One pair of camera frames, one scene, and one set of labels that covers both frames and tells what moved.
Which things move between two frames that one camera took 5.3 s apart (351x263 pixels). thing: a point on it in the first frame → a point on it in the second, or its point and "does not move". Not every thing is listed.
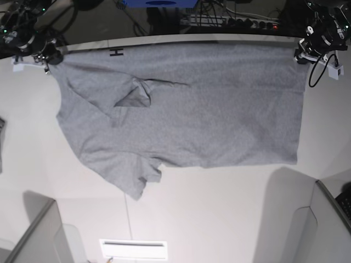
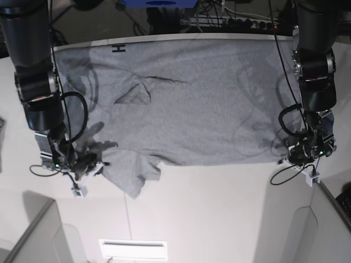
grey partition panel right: (320, 233) does not move
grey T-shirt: (133, 109) does not move
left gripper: (38, 46) → (66, 155)
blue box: (161, 4) does not move
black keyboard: (344, 199) does not move
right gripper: (316, 44) → (305, 148)
